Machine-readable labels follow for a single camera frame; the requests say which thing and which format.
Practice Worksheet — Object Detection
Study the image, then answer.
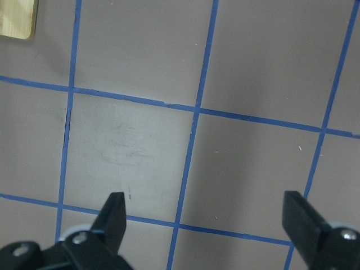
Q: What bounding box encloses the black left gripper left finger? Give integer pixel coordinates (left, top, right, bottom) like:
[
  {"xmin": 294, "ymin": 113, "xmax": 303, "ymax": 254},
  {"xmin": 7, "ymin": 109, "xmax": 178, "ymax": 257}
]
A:
[{"xmin": 1, "ymin": 192, "xmax": 132, "ymax": 269}]

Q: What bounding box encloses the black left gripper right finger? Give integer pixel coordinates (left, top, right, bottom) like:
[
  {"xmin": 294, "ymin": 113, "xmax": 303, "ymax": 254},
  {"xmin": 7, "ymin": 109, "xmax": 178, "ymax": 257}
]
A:
[{"xmin": 282, "ymin": 191, "xmax": 359, "ymax": 269}]

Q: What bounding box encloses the wooden mug stand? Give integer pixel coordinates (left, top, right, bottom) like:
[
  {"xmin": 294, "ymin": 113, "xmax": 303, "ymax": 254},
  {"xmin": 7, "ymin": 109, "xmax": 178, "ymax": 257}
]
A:
[{"xmin": 1, "ymin": 0, "xmax": 38, "ymax": 40}]

